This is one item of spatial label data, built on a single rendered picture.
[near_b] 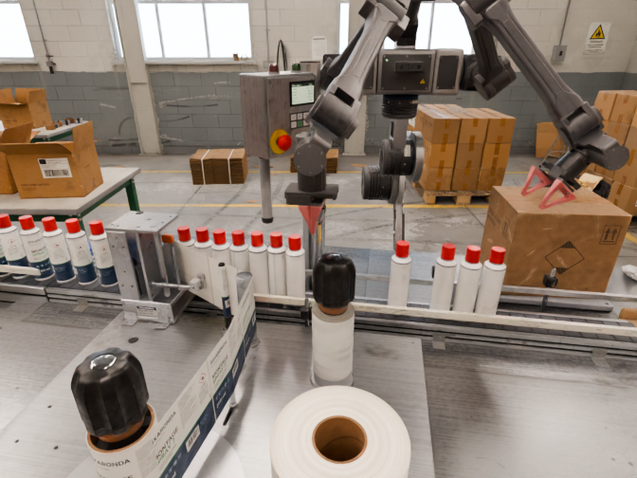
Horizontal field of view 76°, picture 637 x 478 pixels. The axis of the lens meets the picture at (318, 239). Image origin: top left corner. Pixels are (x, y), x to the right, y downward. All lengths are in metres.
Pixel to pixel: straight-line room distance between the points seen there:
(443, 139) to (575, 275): 3.15
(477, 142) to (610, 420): 3.68
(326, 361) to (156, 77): 6.28
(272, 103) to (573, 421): 0.94
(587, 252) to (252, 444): 1.03
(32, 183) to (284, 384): 2.07
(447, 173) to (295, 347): 3.68
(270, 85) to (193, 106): 5.79
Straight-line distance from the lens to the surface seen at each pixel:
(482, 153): 4.61
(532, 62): 1.15
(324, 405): 0.69
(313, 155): 0.70
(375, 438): 0.65
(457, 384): 1.04
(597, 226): 1.35
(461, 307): 1.12
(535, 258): 1.33
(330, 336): 0.80
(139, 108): 6.98
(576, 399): 1.12
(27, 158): 2.66
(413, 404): 0.90
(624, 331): 1.25
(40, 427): 1.00
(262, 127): 1.00
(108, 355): 0.60
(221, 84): 6.60
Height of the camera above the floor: 1.53
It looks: 25 degrees down
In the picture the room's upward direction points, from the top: straight up
